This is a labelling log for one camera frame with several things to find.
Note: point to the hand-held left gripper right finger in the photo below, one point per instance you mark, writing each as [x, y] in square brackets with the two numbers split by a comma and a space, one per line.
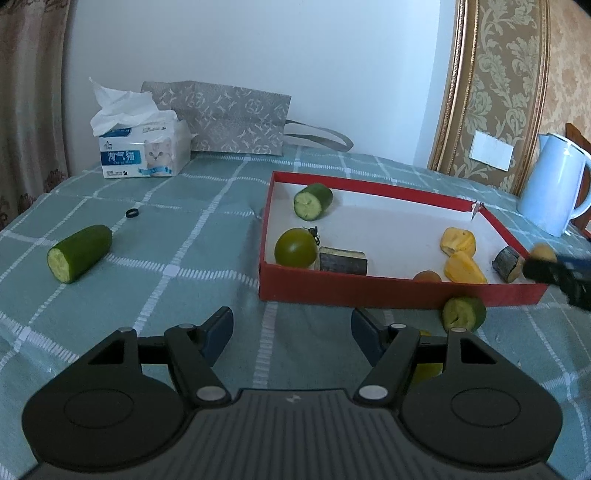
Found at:
[364, 332]

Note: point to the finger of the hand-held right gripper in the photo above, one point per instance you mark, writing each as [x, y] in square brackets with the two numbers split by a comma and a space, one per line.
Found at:
[575, 264]
[547, 271]

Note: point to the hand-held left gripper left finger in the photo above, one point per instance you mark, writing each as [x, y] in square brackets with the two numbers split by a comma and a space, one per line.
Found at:
[219, 330]

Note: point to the tan round fruit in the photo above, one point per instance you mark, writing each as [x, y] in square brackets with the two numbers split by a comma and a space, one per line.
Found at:
[542, 252]

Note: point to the red shallow cardboard box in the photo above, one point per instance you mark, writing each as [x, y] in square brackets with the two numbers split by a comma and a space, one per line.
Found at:
[369, 290]

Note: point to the brown kiwi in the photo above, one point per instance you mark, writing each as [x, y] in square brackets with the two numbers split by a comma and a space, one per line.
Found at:
[427, 277]

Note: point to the green tomato with stem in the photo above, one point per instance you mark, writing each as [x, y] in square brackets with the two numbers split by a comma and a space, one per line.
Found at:
[295, 248]

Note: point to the green cucumber piece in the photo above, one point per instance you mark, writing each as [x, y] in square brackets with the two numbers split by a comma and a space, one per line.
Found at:
[314, 201]
[81, 251]
[464, 314]

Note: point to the green checked tablecloth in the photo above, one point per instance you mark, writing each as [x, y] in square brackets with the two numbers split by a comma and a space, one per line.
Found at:
[184, 277]

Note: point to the large yellow fruit piece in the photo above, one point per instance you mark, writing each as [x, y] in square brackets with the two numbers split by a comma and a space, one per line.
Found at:
[427, 371]

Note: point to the light blue electric kettle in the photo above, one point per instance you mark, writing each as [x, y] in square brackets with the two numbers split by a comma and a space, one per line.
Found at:
[549, 184]

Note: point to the white tissue pack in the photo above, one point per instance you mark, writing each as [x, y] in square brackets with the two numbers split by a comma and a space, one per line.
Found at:
[147, 147]

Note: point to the gold framed damask panel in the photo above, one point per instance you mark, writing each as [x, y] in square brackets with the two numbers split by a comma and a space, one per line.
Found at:
[508, 69]

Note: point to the grey patterned paper bag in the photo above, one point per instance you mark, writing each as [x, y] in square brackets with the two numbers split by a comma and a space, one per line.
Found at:
[231, 115]

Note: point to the beige patterned curtain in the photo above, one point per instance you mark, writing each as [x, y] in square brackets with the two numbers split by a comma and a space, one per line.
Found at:
[27, 92]

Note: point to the white wall switch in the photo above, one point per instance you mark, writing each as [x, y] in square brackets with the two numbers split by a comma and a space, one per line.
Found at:
[493, 150]

